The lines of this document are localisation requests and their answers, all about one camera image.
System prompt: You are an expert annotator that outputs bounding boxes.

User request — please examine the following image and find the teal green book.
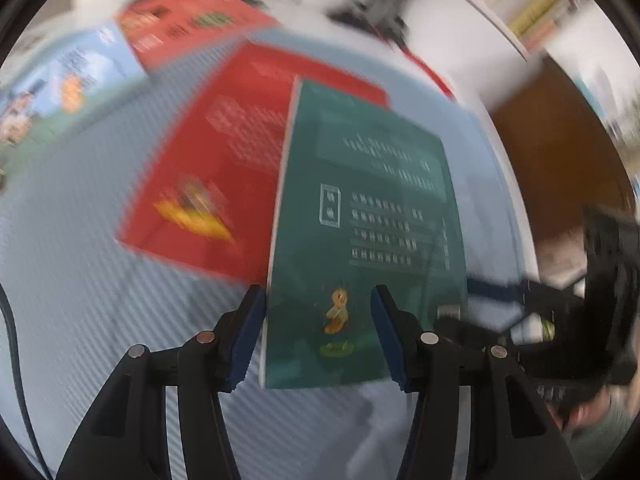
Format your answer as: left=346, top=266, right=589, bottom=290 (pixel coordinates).
left=259, top=76, right=470, bottom=390

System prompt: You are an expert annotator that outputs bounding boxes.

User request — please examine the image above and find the red cartoon book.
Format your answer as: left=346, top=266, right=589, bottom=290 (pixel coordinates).
left=116, top=0, right=281, bottom=73

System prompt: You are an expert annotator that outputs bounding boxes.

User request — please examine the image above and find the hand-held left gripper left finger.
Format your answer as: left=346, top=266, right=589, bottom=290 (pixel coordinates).
left=55, top=284, right=267, bottom=480

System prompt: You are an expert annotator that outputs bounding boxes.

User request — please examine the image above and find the person's right hand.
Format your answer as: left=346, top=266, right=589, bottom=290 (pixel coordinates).
left=562, top=390, right=621, bottom=433

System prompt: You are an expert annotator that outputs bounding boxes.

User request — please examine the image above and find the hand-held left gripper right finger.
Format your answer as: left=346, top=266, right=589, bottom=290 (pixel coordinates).
left=370, top=284, right=583, bottom=480

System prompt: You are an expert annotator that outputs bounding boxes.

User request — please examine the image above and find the person's right forearm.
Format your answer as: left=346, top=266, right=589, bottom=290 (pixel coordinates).
left=575, top=410, right=640, bottom=478

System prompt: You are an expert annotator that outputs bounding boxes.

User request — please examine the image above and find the brown wooden door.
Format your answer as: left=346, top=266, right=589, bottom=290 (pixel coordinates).
left=490, top=55, right=636, bottom=261

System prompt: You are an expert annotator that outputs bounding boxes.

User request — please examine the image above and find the light blue cartoon poetry book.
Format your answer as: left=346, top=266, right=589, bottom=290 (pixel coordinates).
left=0, top=22, right=151, bottom=171

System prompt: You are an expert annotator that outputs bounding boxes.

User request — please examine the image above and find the light blue woven mat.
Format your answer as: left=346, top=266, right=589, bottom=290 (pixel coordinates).
left=0, top=25, right=541, bottom=480

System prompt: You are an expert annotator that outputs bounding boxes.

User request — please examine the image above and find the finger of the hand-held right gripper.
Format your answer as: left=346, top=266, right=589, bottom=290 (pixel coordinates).
left=467, top=280, right=591, bottom=314

